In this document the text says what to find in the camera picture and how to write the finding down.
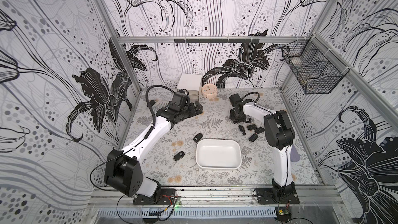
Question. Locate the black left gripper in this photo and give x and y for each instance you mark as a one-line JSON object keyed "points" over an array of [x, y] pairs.
{"points": [[192, 111]]}

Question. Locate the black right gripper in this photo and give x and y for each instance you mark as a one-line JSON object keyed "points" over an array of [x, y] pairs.
{"points": [[236, 115]]}

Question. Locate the black flip key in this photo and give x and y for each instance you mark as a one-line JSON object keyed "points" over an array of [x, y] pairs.
{"points": [[252, 127], [259, 130], [253, 137], [179, 156]]}

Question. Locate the white rectangular storage tray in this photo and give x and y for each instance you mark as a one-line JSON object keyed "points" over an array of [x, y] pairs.
{"points": [[216, 154]]}

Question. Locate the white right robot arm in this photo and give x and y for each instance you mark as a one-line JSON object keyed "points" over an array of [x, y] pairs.
{"points": [[279, 133]]}

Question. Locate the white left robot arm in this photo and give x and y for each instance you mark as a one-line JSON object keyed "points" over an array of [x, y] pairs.
{"points": [[123, 169]]}

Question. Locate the black mercedes key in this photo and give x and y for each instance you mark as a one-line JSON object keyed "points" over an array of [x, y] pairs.
{"points": [[242, 130]]}

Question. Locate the black flip key beside smart key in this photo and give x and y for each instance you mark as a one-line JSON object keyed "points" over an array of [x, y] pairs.
{"points": [[259, 130]]}

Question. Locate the white mini drawer cabinet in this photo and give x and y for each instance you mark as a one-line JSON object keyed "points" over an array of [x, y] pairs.
{"points": [[192, 83]]}

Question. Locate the pink round alarm clock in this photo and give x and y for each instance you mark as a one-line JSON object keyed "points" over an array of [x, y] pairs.
{"points": [[209, 91]]}

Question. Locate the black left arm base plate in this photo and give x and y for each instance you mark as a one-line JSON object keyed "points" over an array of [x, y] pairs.
{"points": [[161, 197]]}

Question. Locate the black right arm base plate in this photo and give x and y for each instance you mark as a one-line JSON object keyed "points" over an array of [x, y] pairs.
{"points": [[268, 195]]}

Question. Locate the black wire wall basket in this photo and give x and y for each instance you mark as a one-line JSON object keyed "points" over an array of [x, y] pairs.
{"points": [[313, 66]]}

